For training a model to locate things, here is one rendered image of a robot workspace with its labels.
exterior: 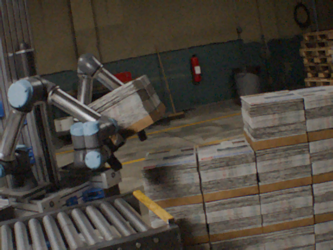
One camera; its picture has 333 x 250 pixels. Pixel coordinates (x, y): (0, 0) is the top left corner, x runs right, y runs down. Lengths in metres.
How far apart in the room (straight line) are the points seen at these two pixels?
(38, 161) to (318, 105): 1.53
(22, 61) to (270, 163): 1.43
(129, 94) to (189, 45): 7.37
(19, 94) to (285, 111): 1.28
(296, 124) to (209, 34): 7.46
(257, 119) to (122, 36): 6.94
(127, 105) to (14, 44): 0.81
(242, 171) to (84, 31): 6.79
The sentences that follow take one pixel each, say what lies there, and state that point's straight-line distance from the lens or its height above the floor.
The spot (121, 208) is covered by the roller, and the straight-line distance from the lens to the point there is 1.97.
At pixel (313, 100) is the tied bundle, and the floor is 1.04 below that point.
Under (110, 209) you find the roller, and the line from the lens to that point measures 1.94.
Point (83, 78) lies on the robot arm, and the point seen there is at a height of 1.31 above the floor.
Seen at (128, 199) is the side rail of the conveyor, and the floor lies 0.78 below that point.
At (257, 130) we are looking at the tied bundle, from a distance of 2.37.
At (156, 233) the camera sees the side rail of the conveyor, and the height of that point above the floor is 0.80.
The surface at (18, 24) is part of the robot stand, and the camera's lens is 2.73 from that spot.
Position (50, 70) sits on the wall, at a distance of 8.85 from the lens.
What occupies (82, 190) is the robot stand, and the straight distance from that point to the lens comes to 2.71.
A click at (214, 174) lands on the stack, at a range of 2.40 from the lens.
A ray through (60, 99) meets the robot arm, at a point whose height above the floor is 1.26.
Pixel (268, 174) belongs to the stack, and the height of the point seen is 0.70.
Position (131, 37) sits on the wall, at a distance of 9.17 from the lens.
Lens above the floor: 1.41
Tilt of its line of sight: 9 degrees down
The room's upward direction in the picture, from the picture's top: 9 degrees counter-clockwise
